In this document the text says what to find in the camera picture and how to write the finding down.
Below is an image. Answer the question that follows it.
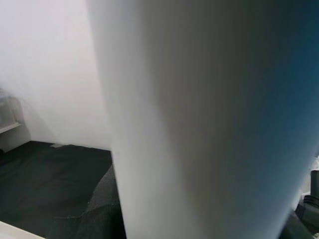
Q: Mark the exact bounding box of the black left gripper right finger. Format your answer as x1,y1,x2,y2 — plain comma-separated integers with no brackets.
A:
281,210,315,239

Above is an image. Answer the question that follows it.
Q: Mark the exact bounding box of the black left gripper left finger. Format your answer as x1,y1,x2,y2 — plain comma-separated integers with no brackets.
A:
72,164,127,239

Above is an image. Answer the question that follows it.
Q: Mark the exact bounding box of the white plastic table leg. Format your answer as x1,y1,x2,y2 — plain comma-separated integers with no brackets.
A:
86,0,319,239

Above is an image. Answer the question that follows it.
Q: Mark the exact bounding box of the black tablecloth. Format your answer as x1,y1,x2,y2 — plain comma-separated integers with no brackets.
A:
0,140,115,239

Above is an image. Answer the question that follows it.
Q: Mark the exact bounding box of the white plastic table top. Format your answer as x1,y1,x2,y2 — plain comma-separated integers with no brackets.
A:
0,220,47,239

